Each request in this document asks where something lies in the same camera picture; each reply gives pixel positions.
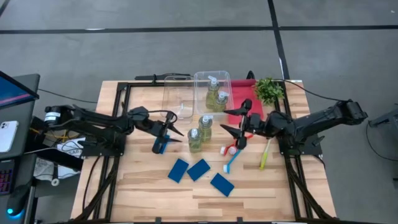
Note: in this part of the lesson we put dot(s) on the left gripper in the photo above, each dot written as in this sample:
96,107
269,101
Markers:
161,133

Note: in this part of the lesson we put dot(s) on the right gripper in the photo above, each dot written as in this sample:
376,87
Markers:
244,124

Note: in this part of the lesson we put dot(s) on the blue rectangular sponge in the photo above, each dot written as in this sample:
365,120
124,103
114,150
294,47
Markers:
222,184
198,169
163,146
178,170

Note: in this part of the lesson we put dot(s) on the red dish brush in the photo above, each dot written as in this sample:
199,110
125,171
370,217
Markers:
228,148

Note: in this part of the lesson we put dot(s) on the blue dish brush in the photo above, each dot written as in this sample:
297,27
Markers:
231,160

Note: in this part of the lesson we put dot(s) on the yellow-green dish brush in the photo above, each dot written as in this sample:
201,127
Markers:
265,157

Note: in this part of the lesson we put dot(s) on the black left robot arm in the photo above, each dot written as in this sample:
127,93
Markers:
93,119

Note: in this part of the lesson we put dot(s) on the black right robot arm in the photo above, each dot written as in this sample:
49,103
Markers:
311,123

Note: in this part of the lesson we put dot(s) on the red plastic bin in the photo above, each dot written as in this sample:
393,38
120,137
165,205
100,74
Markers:
245,93

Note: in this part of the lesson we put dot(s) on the thin clear acrylic bin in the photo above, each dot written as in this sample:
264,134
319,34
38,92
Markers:
177,99

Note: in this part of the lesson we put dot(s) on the artificial green plant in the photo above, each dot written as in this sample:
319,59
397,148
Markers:
269,91

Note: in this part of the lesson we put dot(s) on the frosted plastic rimmed container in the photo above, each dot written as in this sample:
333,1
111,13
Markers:
199,93

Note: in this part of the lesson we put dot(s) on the black clamp bar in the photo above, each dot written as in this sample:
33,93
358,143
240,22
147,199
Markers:
146,77

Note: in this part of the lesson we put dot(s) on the white plastic bag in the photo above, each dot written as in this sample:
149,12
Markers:
70,147

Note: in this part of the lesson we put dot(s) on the white tape roll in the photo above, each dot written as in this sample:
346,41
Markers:
55,182

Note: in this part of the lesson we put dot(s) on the white cloth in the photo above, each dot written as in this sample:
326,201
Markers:
46,169

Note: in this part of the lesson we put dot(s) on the black computer desk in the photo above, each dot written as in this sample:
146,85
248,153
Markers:
26,130

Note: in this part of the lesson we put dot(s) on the grey office chair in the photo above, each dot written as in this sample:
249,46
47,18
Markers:
385,119

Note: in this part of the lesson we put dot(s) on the white smartphone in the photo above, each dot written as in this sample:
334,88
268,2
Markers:
7,137

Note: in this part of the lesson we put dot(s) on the computer monitor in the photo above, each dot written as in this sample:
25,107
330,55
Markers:
12,91

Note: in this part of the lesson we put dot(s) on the black lit computer mouse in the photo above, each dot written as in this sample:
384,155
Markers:
17,199

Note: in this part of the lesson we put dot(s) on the black backlit keyboard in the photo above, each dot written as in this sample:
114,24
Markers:
5,179

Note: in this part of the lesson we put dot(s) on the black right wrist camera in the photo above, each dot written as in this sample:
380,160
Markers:
256,120

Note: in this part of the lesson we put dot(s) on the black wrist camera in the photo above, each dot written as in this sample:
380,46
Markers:
138,114
256,120

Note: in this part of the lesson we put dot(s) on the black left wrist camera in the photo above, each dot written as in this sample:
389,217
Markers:
138,114

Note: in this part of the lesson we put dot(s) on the black aluminium table frame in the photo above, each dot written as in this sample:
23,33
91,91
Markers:
140,84

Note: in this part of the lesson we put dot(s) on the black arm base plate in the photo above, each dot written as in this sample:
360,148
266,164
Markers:
93,151
311,149

